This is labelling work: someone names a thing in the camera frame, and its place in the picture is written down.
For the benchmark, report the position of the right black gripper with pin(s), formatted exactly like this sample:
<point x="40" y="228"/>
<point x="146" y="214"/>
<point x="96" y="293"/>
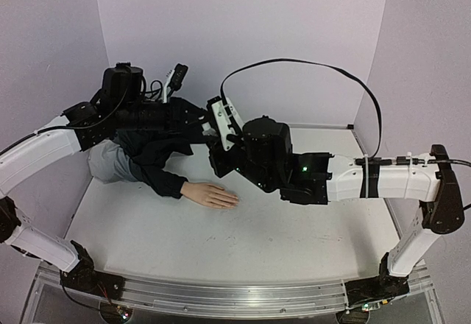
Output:
<point x="219" y="158"/>

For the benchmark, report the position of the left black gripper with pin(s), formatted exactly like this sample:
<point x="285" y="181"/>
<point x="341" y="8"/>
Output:
<point x="179" y="118"/>

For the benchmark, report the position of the clear nail polish bottle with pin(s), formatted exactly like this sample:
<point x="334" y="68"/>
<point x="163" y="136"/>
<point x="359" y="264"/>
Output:
<point x="208" y="130"/>

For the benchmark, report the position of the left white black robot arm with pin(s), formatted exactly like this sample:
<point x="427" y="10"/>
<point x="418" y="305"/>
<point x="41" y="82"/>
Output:
<point x="75" y="130"/>

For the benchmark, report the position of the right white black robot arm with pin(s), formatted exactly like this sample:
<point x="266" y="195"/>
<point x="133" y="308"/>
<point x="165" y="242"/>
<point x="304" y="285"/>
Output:
<point x="319" y="178"/>

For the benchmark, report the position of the mannequin hand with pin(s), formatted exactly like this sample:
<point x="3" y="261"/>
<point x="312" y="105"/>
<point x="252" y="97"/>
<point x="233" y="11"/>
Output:
<point x="211" y="197"/>

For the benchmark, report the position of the black grey jacket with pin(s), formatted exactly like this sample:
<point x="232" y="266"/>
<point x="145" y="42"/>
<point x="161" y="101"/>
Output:
<point x="140" y="156"/>

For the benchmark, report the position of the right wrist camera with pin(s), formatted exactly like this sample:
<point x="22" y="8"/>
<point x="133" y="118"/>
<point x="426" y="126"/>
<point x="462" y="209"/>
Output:
<point x="228" y="121"/>

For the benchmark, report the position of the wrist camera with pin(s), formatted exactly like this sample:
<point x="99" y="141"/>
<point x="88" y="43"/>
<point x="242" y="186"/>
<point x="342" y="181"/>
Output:
<point x="173" y="81"/>
<point x="228" y="121"/>

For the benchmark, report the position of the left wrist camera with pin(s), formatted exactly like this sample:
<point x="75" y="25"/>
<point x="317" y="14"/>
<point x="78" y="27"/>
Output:
<point x="173" y="81"/>

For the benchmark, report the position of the aluminium front rail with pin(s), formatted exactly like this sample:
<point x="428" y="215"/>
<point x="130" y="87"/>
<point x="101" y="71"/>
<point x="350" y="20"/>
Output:
<point x="241" y="300"/>

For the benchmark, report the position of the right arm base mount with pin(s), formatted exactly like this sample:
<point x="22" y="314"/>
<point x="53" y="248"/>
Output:
<point x="383" y="286"/>

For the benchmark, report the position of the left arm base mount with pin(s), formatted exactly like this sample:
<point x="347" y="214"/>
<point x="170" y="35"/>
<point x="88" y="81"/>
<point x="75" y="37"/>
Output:
<point x="83" y="277"/>

